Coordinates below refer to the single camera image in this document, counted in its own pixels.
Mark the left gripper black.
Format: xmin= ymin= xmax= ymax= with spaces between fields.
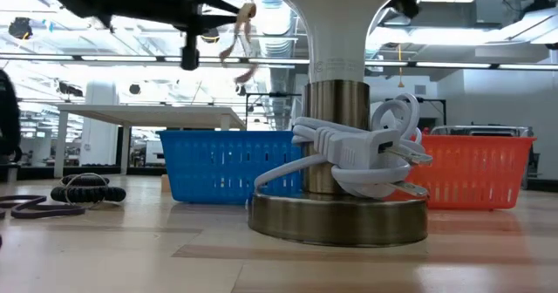
xmin=172 ymin=0 xmax=242 ymax=72

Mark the wide tan rubber band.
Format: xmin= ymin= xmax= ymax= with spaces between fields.
xmin=217 ymin=2 xmax=259 ymax=85

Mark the blue plastic basket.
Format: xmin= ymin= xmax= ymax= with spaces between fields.
xmin=158 ymin=129 xmax=305 ymax=205

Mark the black hair tie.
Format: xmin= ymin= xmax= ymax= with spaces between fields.
xmin=50 ymin=174 xmax=128 ymax=204

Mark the thin dark rubber band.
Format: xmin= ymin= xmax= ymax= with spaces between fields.
xmin=0 ymin=172 xmax=111 ymax=221

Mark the orange plastic basket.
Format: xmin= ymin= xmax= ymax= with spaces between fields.
xmin=385 ymin=134 xmax=537 ymax=211

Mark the black round ceiling device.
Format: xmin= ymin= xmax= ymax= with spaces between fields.
xmin=201 ymin=27 xmax=221 ymax=44
xmin=7 ymin=17 xmax=34 ymax=40

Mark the silver ceiling duct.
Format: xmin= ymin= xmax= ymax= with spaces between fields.
xmin=250 ymin=0 xmax=309 ymax=131

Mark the black background metal frame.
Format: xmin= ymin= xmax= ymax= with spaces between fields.
xmin=244 ymin=91 xmax=303 ymax=131

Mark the white lamp power cord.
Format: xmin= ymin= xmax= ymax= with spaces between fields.
xmin=252 ymin=92 xmax=433 ymax=207

